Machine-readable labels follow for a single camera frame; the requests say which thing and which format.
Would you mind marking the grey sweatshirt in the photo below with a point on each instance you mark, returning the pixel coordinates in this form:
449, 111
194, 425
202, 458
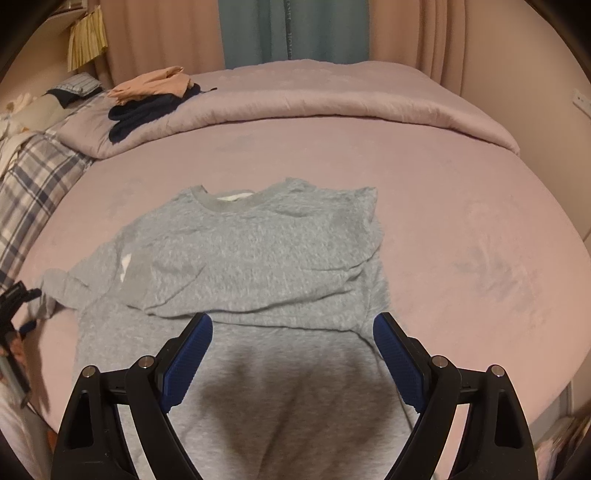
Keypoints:
258, 258

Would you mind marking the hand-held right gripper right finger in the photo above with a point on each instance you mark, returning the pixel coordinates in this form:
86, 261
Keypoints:
392, 355

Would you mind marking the navy cloth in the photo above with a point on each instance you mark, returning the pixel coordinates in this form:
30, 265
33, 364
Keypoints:
138, 115

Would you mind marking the peach cloth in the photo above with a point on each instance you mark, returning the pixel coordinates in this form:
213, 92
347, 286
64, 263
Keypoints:
152, 85

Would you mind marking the striped pillow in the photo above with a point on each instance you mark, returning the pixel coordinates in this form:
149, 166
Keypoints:
78, 84

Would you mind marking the teal curtain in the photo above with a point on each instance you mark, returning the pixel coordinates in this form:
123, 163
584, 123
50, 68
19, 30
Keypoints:
295, 27

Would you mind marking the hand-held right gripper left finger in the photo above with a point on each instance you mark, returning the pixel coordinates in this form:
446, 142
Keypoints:
194, 350

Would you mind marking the plaid cloth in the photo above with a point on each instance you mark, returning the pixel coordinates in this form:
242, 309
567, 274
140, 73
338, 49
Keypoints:
37, 184

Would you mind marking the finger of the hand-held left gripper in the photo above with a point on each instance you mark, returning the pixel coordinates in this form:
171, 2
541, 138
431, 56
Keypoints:
27, 327
16, 295

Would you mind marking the yellow pleated fabric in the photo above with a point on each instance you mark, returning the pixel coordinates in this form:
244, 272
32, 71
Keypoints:
87, 39

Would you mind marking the pink curtain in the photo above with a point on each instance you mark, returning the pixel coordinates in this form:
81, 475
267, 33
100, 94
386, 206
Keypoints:
166, 32
443, 32

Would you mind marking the cream white cloth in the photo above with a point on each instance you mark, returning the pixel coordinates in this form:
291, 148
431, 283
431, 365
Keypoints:
18, 120

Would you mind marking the white wall outlet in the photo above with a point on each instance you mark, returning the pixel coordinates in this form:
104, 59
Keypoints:
582, 100

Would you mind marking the lilac folded comforter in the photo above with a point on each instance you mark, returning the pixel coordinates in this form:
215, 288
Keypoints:
323, 92

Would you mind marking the white shelf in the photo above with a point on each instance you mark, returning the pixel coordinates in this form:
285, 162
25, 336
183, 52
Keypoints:
67, 7

